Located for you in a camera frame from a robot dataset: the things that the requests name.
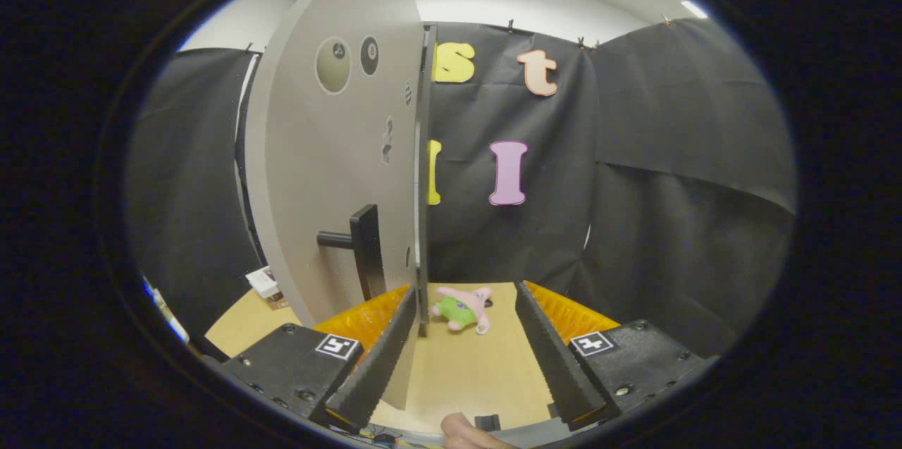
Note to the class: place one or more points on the small white box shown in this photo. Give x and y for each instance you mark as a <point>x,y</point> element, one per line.
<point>264,283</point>

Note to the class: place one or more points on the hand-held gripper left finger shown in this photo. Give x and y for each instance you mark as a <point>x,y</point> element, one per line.
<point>370,371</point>

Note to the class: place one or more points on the black backdrop cloth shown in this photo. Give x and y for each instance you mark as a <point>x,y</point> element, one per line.
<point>669,223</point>

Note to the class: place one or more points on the pink green plush toy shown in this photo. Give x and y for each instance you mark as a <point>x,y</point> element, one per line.
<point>461,308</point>

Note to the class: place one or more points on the long ceiling light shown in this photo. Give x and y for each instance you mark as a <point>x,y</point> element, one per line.
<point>694,9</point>

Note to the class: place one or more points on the grey shoe cabinet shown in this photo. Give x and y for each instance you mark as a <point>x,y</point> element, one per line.
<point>426,82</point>

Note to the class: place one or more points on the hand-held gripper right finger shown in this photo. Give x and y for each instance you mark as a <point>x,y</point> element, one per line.
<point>557,364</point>

